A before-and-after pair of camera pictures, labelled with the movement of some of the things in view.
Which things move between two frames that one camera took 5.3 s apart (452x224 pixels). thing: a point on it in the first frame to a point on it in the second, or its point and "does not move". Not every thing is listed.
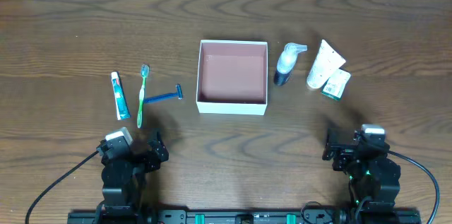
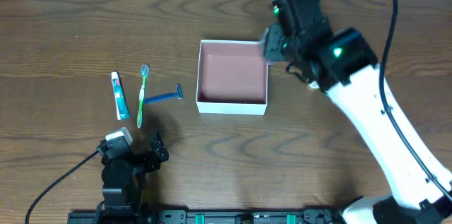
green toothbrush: x=145 y=71 does not move
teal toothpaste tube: x=123 y=111 does not move
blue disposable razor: x=179 y=94 does not move
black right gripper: x=336 y=150 to x=272 y=45
